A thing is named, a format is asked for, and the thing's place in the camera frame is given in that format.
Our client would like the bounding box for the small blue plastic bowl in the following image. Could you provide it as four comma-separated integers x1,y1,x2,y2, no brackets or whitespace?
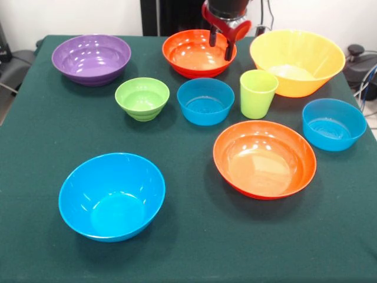
176,77,236,127
302,98,368,152

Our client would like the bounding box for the medium blue plastic bowl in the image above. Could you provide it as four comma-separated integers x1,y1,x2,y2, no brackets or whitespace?
58,152,166,243

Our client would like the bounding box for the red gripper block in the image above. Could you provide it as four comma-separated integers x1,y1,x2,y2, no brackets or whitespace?
201,1,252,62

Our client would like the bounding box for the red plastic bowl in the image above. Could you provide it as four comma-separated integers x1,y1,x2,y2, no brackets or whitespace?
161,29,238,80
213,120,318,200

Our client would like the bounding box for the cable tangle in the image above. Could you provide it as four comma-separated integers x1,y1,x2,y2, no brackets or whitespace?
353,64,377,119

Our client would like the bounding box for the purple plastic bowl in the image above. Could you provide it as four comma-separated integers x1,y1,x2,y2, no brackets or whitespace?
51,34,132,87

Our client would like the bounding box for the wall cable with plug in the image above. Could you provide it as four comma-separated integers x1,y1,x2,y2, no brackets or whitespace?
249,0,276,38

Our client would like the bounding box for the green plastic cup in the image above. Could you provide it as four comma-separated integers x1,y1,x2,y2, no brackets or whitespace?
239,69,279,120

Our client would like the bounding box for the green plastic bowl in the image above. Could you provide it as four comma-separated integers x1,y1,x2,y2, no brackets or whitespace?
114,77,170,122

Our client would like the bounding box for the dark green tablecloth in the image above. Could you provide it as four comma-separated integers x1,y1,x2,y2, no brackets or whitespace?
0,34,377,283

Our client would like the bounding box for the large orange plastic bowl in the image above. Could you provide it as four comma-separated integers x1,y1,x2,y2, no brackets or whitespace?
249,28,346,98

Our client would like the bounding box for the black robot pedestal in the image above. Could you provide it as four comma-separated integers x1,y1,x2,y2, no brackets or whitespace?
141,0,213,38

